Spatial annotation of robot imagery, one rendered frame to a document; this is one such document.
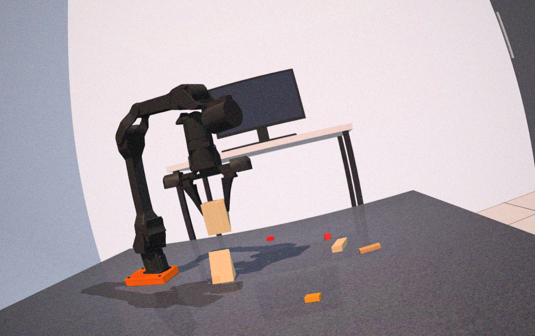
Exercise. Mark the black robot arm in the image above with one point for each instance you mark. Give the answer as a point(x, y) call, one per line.
point(218, 115)

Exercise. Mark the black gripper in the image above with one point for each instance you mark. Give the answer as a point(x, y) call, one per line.
point(202, 157)

